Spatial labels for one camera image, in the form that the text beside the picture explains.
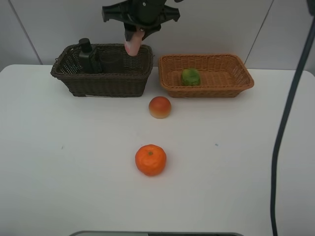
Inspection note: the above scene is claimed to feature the dark brown wicker basket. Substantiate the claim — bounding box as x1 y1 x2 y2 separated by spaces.
51 44 154 97

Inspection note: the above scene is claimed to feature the green lime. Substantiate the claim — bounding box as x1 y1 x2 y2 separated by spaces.
181 68 201 86

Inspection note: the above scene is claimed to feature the orange mandarin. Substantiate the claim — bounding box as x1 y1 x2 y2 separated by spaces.
135 144 167 177

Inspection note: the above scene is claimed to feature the translucent purple cup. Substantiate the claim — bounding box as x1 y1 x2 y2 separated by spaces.
99 50 124 74

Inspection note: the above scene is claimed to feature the orange wicker basket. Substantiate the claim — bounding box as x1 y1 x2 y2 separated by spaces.
158 54 254 98

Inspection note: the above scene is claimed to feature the black rectangular bottle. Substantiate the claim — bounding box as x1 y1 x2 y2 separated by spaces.
78 38 102 74

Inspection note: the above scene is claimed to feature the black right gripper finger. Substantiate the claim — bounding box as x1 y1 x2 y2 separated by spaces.
140 24 161 41
124 23 137 41

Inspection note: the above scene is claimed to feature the red yellow peach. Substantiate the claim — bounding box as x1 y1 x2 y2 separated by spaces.
149 96 172 119

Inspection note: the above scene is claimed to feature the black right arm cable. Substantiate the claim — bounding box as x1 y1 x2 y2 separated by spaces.
270 0 315 236

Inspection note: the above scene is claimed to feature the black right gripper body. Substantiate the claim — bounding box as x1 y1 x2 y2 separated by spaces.
102 0 180 26

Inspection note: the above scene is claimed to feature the pink lotion bottle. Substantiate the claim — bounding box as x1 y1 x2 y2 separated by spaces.
125 31 144 57

